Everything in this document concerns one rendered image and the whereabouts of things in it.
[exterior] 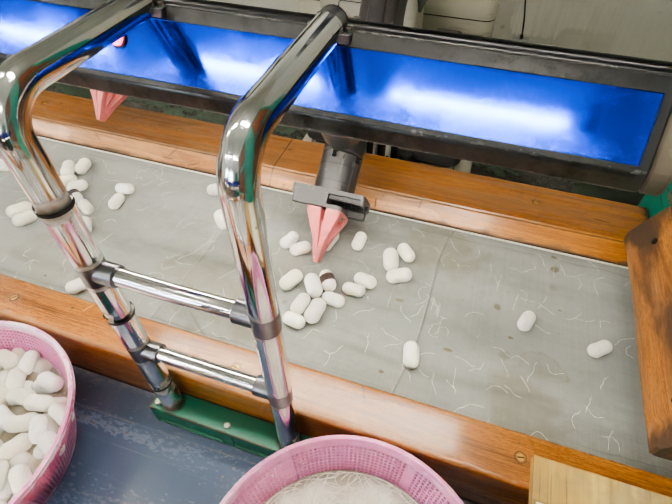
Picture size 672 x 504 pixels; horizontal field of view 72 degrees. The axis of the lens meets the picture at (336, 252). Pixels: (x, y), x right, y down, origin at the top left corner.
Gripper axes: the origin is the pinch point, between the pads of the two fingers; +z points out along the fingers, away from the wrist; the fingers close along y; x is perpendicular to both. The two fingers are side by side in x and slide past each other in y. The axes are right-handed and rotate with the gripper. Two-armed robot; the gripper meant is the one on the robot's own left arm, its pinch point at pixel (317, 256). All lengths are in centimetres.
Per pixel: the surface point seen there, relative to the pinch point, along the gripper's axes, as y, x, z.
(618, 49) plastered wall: 75, 162, -130
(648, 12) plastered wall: 80, 148, -140
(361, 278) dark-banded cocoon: 6.8, -0.8, 1.5
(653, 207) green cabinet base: 45, 14, -20
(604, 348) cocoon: 37.4, -1.8, 2.6
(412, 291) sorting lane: 13.8, 1.3, 1.5
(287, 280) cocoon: -2.4, -3.2, 4.1
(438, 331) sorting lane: 18.2, -2.0, 5.6
